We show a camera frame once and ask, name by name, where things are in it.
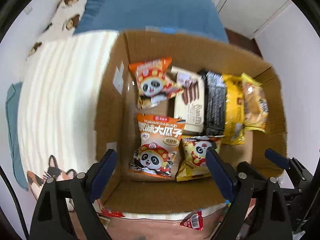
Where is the yellow panda snack bag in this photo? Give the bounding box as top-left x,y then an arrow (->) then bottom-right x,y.
176,135 -> 224,182

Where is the large orange sunflower seed bag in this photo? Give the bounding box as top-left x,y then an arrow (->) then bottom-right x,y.
129,113 -> 185,179

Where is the red spicy strip packet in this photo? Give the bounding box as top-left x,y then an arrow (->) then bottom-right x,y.
100,208 -> 125,218

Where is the yellow snack pack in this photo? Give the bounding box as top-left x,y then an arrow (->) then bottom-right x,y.
222,74 -> 245,145

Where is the clear yellow pastry bag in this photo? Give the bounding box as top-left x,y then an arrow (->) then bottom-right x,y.
241,73 -> 268,133

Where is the small red snack packet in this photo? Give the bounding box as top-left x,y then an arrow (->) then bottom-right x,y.
180,211 -> 203,231

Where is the white chocolate wafer pack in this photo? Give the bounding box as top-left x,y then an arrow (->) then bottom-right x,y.
171,66 -> 204,133

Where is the black snack pack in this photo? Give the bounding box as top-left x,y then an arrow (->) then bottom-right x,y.
199,69 -> 226,136

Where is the orange panda snack bag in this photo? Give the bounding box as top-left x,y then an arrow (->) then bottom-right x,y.
129,57 -> 184,109

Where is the cardboard milk carton box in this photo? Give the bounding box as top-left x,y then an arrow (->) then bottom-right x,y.
94,30 -> 288,215

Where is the light blue pillow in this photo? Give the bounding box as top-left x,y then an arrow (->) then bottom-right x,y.
5,82 -> 29,191

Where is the white door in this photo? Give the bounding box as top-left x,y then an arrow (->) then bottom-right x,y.
214,0 -> 291,39

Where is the blue blanket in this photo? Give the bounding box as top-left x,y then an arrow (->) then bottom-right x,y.
75,0 -> 228,43

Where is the bear print pillow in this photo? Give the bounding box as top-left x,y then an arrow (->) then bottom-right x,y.
28,0 -> 87,57

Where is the black cable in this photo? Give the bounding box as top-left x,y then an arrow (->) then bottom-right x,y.
0,164 -> 30,240

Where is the white wall socket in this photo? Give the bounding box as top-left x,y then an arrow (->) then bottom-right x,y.
24,5 -> 33,15

